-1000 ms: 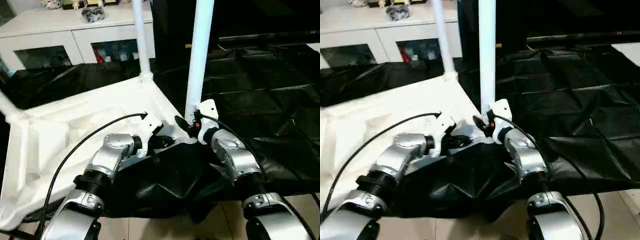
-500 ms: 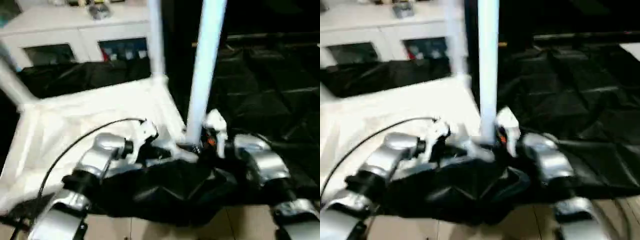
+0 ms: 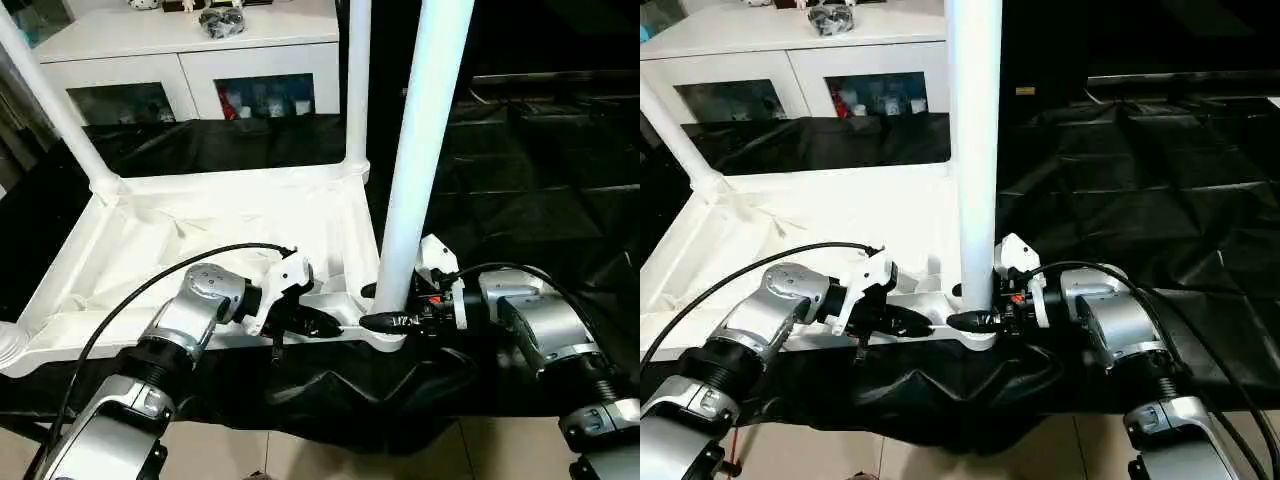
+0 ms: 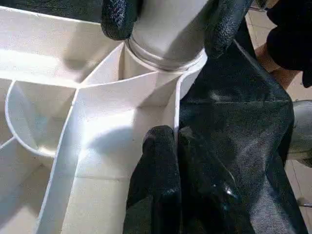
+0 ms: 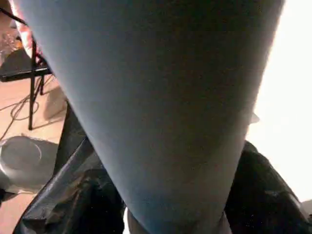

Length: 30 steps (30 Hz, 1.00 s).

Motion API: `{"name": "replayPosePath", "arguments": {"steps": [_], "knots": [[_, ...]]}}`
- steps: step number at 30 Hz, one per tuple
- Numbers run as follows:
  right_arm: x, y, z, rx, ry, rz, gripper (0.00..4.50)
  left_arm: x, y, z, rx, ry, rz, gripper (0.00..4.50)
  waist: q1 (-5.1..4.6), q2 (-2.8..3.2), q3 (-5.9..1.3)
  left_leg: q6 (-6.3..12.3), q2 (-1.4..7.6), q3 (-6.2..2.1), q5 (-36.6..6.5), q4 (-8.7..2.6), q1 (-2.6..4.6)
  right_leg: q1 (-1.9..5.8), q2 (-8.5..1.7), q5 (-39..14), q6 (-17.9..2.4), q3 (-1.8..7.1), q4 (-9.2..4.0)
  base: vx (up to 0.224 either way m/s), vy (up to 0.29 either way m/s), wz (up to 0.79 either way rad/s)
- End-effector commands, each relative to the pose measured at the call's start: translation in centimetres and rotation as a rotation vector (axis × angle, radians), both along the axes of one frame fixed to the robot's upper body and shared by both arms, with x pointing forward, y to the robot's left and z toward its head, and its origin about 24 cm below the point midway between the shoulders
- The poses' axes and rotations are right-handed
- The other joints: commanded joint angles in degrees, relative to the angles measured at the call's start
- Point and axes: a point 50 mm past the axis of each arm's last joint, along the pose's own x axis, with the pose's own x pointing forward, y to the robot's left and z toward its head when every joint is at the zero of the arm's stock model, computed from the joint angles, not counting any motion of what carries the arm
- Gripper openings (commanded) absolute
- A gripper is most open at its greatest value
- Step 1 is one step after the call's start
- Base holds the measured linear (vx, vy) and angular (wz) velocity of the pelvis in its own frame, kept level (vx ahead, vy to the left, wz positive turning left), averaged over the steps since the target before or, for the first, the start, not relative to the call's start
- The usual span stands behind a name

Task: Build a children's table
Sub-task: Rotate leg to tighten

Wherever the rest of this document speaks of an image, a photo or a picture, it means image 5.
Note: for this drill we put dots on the black folding stand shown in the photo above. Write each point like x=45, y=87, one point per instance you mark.
x=31, y=73

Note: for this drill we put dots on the white plastic table leg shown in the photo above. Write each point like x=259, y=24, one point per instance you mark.
x=158, y=85

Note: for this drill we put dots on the pink cloth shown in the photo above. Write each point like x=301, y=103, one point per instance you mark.
x=25, y=29

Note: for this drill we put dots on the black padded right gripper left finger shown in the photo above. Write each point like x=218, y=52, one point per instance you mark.
x=78, y=195

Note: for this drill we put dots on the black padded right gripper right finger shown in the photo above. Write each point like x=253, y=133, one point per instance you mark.
x=263, y=192

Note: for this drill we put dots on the grey round floor disc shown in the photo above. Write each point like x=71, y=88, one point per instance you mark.
x=24, y=158

